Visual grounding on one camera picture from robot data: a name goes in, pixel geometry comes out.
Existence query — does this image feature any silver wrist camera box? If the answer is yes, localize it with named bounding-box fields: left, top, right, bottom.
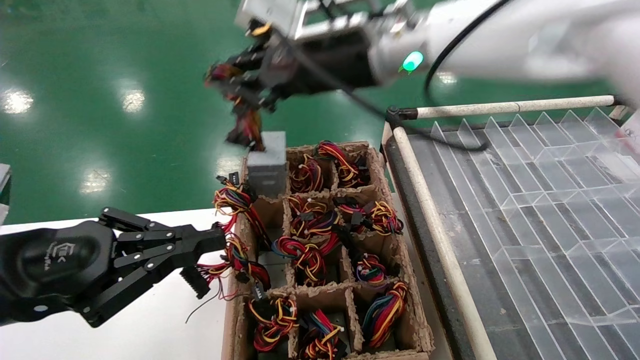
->
left=235, top=0, right=307, bottom=39

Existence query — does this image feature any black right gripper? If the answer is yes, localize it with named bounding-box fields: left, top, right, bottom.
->
left=221, top=31, right=382, bottom=112

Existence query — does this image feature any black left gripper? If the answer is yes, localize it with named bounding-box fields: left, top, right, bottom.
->
left=0, top=207, right=227, bottom=329

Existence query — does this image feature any brown cardboard divider box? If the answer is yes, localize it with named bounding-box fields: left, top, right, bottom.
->
left=222, top=141, right=436, bottom=360

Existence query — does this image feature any clear acrylic divider tray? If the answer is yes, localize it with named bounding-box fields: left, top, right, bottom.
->
left=430, top=106, right=640, bottom=360

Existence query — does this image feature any long white cart rail tube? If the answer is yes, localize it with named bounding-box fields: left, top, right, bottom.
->
left=394, top=126, right=501, bottom=360
left=416, top=95, right=618, bottom=121

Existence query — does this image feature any black tube corner joint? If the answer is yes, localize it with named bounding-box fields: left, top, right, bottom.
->
left=614, top=91, right=640, bottom=112
left=386, top=105, right=420, bottom=132

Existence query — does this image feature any clear bag with red print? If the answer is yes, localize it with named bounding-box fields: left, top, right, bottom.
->
left=621, top=111, right=640, bottom=147

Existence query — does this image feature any power supply with coloured wires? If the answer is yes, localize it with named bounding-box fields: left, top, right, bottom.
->
left=314, top=140, right=372, bottom=189
left=362, top=281, right=410, bottom=348
left=334, top=197, right=405, bottom=237
left=272, top=227, right=347, bottom=287
left=213, top=172, right=274, bottom=249
left=354, top=251, right=389, bottom=287
left=300, top=309, right=348, bottom=360
left=247, top=295, right=301, bottom=352
left=204, top=60, right=288, bottom=199
left=179, top=234, right=274, bottom=323
left=289, top=196, right=342, bottom=239
left=289, top=154, right=324, bottom=194

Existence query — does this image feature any grey metal object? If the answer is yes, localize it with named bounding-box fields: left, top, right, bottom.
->
left=0, top=163, right=13, bottom=227

